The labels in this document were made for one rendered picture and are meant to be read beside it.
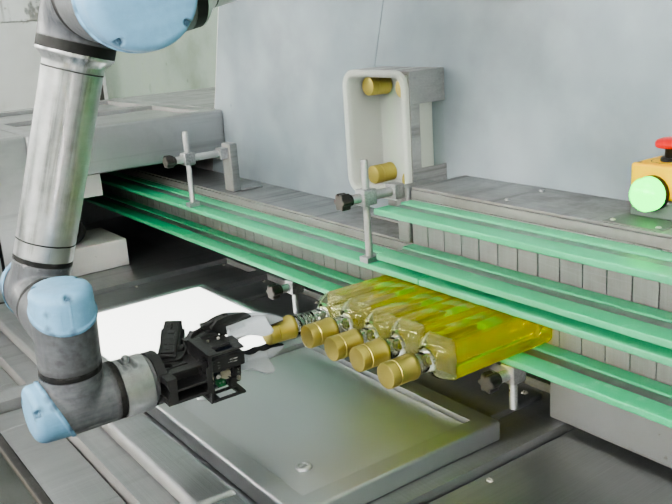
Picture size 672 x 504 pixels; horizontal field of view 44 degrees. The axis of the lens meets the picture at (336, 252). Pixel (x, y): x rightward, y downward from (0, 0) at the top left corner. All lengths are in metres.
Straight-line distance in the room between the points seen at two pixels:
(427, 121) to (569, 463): 0.61
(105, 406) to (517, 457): 0.55
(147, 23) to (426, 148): 0.67
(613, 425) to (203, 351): 0.56
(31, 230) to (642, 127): 0.81
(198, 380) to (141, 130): 1.05
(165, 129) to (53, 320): 1.13
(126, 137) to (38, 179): 0.96
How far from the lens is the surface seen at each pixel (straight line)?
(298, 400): 1.29
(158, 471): 1.16
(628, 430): 1.19
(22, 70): 4.81
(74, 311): 1.00
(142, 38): 0.92
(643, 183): 1.11
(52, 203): 1.09
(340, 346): 1.12
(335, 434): 1.18
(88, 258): 2.17
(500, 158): 1.39
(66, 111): 1.07
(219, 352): 1.09
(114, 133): 2.02
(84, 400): 1.05
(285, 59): 1.86
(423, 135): 1.45
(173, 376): 1.08
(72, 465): 1.30
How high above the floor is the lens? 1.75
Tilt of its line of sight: 33 degrees down
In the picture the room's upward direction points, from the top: 105 degrees counter-clockwise
